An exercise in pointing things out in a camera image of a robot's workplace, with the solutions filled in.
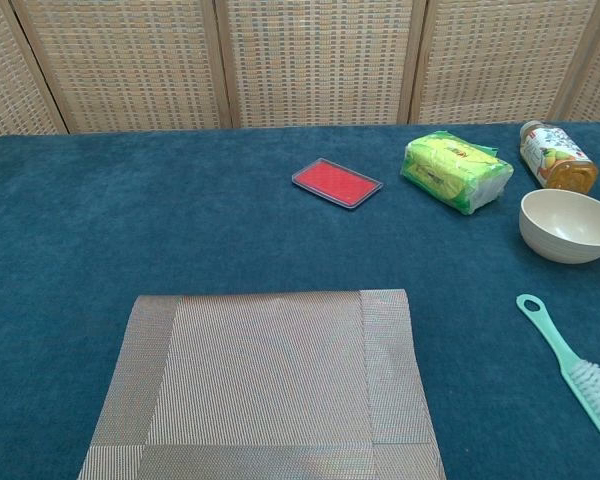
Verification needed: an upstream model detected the woven grey-brown placemat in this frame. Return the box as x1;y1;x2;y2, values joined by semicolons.
77;288;447;480

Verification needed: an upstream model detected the cream ceramic bowl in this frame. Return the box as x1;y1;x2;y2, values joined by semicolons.
518;188;600;265

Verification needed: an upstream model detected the red ink pad box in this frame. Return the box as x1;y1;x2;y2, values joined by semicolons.
291;156;385;213

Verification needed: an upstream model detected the yellow-green snack pack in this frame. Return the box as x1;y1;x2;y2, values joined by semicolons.
400;130;515;217

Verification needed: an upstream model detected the teal table cloth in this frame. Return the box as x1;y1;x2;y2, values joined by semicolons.
0;121;600;480

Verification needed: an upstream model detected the tea drink bottle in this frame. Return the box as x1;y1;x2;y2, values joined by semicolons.
518;120;600;195

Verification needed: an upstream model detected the mint green brush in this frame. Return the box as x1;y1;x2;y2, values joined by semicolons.
516;293;600;443

